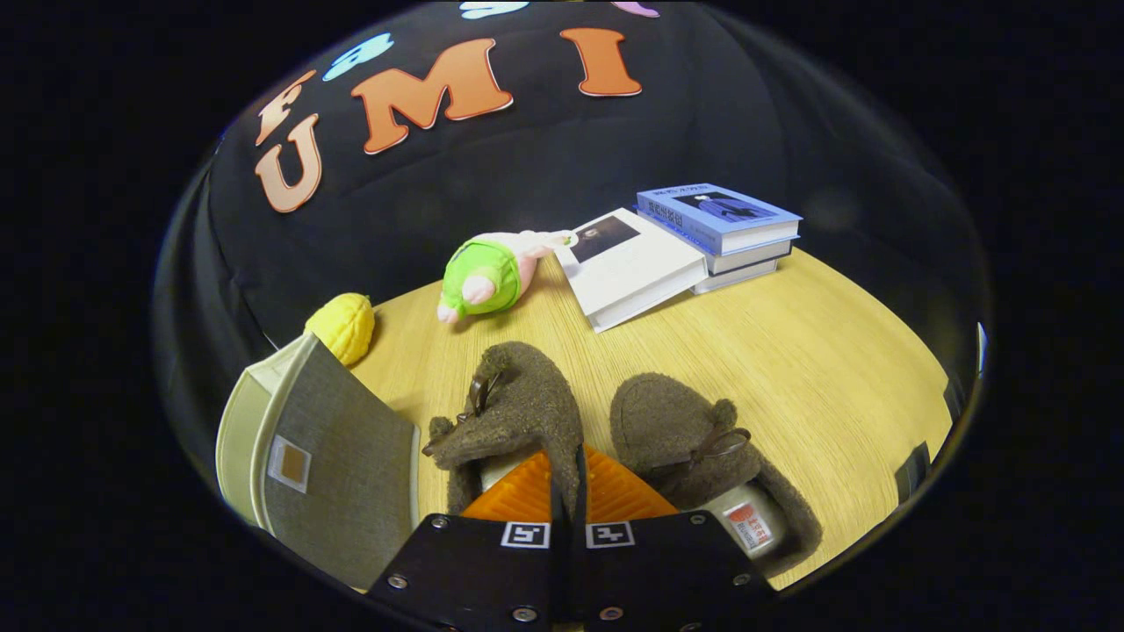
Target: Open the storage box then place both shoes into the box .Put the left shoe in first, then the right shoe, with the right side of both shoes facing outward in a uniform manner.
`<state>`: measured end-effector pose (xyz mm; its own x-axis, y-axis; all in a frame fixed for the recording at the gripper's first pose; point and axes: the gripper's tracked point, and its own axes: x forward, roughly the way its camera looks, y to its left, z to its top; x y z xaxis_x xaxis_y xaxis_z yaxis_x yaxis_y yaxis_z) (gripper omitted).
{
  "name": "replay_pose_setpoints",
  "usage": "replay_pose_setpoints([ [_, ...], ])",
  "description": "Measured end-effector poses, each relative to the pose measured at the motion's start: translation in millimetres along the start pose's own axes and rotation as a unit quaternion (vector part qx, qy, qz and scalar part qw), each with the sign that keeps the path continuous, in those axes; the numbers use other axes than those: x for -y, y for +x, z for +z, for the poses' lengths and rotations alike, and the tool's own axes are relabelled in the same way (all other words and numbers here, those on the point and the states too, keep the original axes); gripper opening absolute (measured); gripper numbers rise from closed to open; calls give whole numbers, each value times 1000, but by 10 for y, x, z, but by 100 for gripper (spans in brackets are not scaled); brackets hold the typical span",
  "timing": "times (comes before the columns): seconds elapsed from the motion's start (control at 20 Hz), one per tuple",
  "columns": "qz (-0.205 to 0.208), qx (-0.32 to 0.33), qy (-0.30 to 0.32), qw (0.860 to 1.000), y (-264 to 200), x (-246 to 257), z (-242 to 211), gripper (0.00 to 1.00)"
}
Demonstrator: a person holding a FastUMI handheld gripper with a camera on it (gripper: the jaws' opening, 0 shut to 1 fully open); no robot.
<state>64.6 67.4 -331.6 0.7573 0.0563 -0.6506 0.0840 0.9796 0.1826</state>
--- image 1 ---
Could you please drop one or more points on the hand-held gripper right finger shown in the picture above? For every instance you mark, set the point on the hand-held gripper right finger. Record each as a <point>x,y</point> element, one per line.
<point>667,570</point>

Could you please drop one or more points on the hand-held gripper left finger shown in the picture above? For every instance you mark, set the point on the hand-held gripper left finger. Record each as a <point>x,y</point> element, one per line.
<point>474,570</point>

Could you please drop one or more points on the brown fuzzy shoe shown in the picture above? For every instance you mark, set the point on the brown fuzzy shoe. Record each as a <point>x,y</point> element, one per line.
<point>659,421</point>
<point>527,412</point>

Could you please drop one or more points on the grey fabric storage box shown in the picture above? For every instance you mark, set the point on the grey fabric storage box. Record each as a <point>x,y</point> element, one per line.
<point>351,474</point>

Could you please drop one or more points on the yellow plush toy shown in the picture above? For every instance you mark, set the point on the yellow plush toy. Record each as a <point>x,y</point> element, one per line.
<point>342,326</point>

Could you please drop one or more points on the green and pink plush toy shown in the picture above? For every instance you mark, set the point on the green and pink plush toy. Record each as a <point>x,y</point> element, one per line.
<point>483,276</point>

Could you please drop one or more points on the thin white book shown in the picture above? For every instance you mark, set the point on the thin white book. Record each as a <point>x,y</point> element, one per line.
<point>738,276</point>

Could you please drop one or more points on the blue spine book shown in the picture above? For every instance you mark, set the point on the blue spine book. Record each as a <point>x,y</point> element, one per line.
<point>746,259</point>

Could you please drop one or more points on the blue cover book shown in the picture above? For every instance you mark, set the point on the blue cover book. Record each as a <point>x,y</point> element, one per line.
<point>720,215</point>

